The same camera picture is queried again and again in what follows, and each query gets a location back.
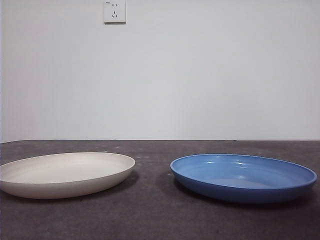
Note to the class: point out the blue round plate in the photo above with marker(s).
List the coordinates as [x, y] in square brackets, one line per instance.
[240, 175]

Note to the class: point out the white round plate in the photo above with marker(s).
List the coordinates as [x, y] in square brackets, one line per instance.
[62, 175]

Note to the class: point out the white wall socket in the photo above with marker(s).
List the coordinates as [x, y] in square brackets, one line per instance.
[115, 12]

